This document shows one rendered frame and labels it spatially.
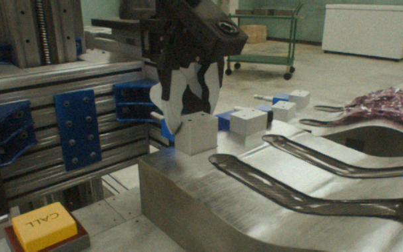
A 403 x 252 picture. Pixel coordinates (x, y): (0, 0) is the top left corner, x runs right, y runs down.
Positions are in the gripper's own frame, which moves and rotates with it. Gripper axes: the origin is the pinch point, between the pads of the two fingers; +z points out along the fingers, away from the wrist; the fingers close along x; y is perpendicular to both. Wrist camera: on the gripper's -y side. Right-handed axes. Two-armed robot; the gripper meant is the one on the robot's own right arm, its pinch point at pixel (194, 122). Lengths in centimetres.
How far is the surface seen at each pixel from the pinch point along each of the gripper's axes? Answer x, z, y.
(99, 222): 13.9, 12.5, 4.0
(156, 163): 7.3, 3.5, -1.3
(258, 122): -11.0, 2.0, -2.5
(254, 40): -608, 85, 518
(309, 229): 5.2, 2.6, -22.4
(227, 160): -0.8, 3.9, -6.0
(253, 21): -662, 48, 570
